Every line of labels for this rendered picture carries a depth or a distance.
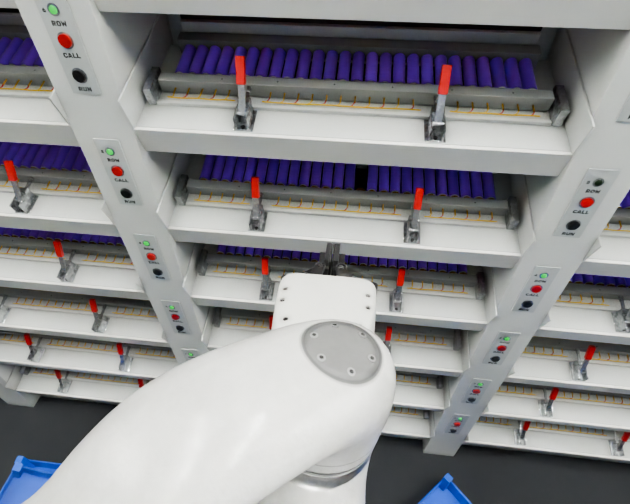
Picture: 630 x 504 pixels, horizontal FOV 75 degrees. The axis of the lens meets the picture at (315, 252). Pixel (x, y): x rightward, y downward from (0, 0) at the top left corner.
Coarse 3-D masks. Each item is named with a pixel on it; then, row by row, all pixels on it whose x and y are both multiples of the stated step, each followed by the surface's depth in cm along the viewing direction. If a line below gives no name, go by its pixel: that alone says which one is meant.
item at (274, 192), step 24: (192, 192) 75; (216, 192) 74; (240, 192) 74; (264, 192) 73; (288, 192) 72; (312, 192) 72; (336, 192) 72; (360, 192) 72; (384, 192) 72; (480, 216) 70
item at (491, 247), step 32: (192, 160) 80; (512, 192) 73; (192, 224) 73; (224, 224) 73; (288, 224) 72; (320, 224) 72; (352, 224) 72; (384, 224) 71; (512, 224) 69; (384, 256) 73; (416, 256) 72; (448, 256) 70; (480, 256) 69; (512, 256) 68
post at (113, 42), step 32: (32, 0) 48; (32, 32) 51; (96, 32) 50; (128, 32) 56; (96, 64) 53; (128, 64) 57; (64, 96) 57; (96, 96) 56; (96, 128) 60; (128, 128) 59; (96, 160) 64; (128, 160) 63; (160, 160) 68; (160, 192) 69; (128, 224) 73; (160, 224) 72; (160, 288) 85; (160, 320) 94; (192, 320) 92
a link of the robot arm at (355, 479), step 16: (368, 464) 26; (304, 480) 23; (320, 480) 23; (336, 480) 23; (352, 480) 24; (272, 496) 23; (288, 496) 23; (304, 496) 23; (320, 496) 23; (336, 496) 23; (352, 496) 24
